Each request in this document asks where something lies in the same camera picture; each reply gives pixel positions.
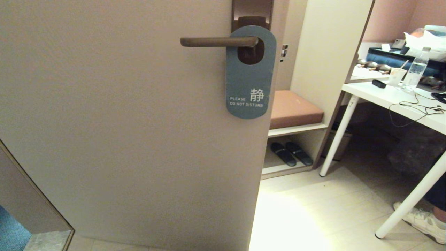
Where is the blue do-not-disturb door sign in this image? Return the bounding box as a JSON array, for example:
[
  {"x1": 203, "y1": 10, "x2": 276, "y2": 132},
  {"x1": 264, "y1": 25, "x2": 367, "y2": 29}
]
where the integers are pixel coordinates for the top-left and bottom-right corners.
[{"x1": 226, "y1": 25, "x2": 277, "y2": 120}]

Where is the beige room door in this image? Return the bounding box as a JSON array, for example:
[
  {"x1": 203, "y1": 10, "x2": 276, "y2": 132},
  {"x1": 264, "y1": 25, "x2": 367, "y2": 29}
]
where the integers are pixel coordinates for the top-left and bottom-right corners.
[{"x1": 0, "y1": 0, "x2": 290, "y2": 251}]

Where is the brown door lock plate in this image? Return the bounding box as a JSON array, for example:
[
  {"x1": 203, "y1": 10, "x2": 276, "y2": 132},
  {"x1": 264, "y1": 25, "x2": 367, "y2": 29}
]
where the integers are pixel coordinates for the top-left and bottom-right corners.
[{"x1": 232, "y1": 0, "x2": 274, "y2": 65}]

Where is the dark slipper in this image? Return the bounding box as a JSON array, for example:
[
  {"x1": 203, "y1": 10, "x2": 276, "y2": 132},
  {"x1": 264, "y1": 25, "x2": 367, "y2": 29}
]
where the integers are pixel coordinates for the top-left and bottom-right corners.
[
  {"x1": 286, "y1": 142, "x2": 313, "y2": 166},
  {"x1": 271, "y1": 142, "x2": 297, "y2": 167}
]

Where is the brown bench cushion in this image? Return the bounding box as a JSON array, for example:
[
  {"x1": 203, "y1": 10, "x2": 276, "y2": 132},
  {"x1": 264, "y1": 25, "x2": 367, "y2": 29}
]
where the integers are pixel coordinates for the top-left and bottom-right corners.
[{"x1": 270, "y1": 90, "x2": 324, "y2": 130}]

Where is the brown waste bin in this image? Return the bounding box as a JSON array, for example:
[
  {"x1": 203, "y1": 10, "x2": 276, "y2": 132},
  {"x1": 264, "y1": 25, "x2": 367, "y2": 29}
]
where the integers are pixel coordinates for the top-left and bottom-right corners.
[{"x1": 321, "y1": 124, "x2": 352, "y2": 161}]

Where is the cream wardrobe bench unit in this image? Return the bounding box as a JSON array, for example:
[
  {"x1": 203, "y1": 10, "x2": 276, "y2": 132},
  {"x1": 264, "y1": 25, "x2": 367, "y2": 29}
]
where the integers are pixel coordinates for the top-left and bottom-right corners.
[{"x1": 261, "y1": 0, "x2": 376, "y2": 180}]

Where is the white paper sheet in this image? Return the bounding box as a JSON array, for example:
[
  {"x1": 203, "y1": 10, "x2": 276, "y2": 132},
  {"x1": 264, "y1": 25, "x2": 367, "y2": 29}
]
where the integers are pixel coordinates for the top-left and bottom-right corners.
[{"x1": 351, "y1": 66, "x2": 388, "y2": 80}]

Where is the white table with round legs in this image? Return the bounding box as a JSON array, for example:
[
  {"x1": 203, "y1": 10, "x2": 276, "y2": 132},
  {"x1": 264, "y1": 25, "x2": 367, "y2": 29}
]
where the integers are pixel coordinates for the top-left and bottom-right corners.
[{"x1": 319, "y1": 81, "x2": 446, "y2": 239}]

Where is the dark blue tray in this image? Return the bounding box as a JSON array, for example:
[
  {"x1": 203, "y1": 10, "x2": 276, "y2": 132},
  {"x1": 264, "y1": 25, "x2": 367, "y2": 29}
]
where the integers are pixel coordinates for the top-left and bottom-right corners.
[{"x1": 366, "y1": 47, "x2": 446, "y2": 78}]

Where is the white paper cup with stick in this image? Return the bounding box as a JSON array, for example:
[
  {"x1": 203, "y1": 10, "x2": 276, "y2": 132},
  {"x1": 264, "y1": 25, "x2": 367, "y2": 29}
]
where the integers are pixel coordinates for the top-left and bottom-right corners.
[{"x1": 388, "y1": 60, "x2": 409, "y2": 87}]

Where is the clear plastic water bottle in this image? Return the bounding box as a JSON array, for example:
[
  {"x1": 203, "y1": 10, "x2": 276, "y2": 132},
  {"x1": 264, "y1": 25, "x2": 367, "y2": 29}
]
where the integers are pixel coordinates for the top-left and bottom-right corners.
[{"x1": 401, "y1": 47, "x2": 431, "y2": 92}]

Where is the white plastic bag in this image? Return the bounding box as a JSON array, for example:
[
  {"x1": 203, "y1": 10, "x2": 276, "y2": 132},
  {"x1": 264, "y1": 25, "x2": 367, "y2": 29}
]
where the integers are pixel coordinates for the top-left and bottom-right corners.
[{"x1": 404, "y1": 25, "x2": 446, "y2": 62}]

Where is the white sneaker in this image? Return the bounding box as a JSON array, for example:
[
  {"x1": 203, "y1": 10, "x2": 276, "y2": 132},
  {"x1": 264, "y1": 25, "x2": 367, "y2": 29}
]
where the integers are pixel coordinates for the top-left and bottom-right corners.
[{"x1": 393, "y1": 201, "x2": 446, "y2": 244}]

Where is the person leg in dark trousers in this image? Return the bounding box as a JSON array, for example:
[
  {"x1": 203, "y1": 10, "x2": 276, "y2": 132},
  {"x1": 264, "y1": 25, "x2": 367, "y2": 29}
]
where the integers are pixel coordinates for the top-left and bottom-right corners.
[{"x1": 423, "y1": 152, "x2": 446, "y2": 223}]

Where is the bronze door handle lever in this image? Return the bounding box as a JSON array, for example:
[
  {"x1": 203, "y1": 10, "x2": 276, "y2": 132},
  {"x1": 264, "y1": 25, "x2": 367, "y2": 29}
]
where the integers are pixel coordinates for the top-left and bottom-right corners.
[{"x1": 180, "y1": 36, "x2": 259, "y2": 48}]

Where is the thin black cable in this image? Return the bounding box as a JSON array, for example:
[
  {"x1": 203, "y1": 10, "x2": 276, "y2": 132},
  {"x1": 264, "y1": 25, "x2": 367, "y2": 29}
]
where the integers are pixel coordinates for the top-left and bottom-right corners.
[{"x1": 388, "y1": 92, "x2": 445, "y2": 128}]

